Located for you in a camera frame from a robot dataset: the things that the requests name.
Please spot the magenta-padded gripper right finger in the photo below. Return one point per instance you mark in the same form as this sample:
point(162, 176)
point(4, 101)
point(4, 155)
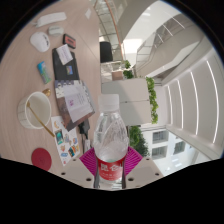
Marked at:
point(141, 170)

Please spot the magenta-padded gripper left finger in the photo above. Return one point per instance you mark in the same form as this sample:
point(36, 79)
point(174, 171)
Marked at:
point(78, 171)

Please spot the clear red-labelled water bottle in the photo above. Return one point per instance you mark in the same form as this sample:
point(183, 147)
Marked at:
point(110, 140)

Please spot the green hedge row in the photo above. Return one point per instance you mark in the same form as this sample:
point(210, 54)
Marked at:
point(138, 141)

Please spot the colourful sticker sheet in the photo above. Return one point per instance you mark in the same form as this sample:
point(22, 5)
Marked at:
point(65, 140)

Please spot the flat round red coaster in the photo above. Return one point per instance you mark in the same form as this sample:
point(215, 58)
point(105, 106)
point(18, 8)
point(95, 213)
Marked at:
point(41, 159)

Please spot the gold spoon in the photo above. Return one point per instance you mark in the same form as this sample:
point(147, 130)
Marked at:
point(38, 117)

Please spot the open booklet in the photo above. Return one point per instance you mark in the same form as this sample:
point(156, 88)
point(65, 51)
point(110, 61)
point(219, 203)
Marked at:
point(76, 103)

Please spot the white grid-pattern mug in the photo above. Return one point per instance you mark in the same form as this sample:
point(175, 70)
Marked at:
point(25, 116)

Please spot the wooden planter with plants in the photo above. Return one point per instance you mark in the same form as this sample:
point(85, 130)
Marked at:
point(127, 71)

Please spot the black notebook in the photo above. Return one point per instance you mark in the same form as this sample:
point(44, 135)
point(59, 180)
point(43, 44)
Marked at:
point(61, 71)

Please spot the small teal pack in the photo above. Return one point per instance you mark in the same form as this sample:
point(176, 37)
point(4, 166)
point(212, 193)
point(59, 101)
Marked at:
point(44, 72)

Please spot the white card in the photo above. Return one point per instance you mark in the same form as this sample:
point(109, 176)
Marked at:
point(64, 54)

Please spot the black chair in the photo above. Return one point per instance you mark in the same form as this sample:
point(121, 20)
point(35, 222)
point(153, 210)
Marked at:
point(106, 51)

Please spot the small red-black box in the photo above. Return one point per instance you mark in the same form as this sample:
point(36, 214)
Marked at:
point(69, 41)

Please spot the white computer mouse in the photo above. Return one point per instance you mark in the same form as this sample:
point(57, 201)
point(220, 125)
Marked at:
point(40, 41)

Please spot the small white oval case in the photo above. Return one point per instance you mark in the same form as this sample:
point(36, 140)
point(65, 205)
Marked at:
point(55, 31)

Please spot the white paper slip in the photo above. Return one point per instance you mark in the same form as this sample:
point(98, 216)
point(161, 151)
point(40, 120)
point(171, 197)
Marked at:
point(88, 13)

